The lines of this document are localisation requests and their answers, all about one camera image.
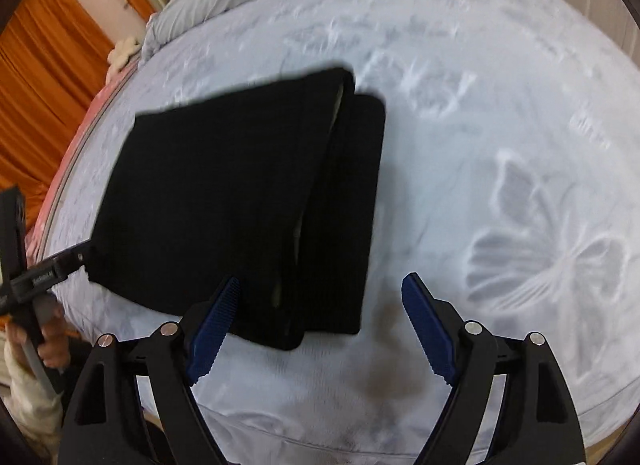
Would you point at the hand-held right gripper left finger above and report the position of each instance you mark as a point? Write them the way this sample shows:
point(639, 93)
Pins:
point(215, 340)

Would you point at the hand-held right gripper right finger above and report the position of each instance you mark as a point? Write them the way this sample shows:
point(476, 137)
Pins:
point(430, 340)

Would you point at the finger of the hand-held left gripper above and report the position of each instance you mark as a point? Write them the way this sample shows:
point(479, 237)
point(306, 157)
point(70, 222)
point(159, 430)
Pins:
point(70, 257)

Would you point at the black pants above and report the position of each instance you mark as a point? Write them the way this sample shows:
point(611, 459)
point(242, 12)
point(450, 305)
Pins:
point(210, 185)

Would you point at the person's left hand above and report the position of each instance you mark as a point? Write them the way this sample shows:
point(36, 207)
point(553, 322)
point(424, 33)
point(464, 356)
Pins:
point(55, 345)

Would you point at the wide orange curtain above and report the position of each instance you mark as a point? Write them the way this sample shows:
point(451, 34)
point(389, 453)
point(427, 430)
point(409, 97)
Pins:
point(45, 85)

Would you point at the pink blanket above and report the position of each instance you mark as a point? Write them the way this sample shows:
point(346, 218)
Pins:
point(112, 85)

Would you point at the butterfly print bed sheet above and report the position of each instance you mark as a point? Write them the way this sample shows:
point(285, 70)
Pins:
point(500, 145)

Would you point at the cream flower cushion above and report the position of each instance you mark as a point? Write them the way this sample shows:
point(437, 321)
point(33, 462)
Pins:
point(125, 51)

